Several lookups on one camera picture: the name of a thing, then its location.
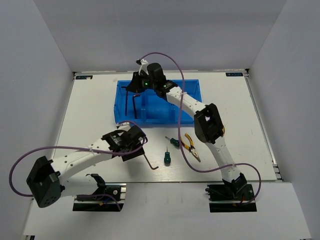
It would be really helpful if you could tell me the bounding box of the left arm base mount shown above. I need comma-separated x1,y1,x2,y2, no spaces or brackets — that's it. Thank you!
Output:
72,183,127,212

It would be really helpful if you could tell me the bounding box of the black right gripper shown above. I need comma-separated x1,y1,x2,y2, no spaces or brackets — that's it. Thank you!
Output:
126,71,157,94

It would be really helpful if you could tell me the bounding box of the left table corner label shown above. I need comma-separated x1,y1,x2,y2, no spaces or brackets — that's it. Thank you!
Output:
75,75,93,80

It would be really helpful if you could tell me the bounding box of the yellow black pliers left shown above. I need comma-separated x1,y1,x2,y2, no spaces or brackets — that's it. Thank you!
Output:
180,133,201,163

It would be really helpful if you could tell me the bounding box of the table corner label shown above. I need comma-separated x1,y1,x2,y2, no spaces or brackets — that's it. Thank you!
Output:
75,75,93,80
225,72,244,77

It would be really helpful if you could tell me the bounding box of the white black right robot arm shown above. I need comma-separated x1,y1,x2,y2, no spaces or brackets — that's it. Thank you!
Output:
126,59,247,200

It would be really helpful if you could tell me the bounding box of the blue three-compartment plastic bin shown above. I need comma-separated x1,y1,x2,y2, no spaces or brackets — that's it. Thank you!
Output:
114,79,202,129

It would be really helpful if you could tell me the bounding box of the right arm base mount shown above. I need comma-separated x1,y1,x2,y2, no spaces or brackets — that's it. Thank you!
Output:
205,184,257,213

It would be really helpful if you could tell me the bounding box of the green stubby flathead screwdriver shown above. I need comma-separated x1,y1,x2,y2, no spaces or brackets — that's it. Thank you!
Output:
163,148,171,166

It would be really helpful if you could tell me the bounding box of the green stubby Phillips screwdriver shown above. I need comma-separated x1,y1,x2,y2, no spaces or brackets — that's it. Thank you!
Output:
165,136,180,149

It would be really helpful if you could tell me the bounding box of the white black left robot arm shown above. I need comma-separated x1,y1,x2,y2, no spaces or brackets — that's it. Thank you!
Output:
26,125,146,208

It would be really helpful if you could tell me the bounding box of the right table corner label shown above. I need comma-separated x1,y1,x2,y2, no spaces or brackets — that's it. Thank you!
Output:
225,72,244,77

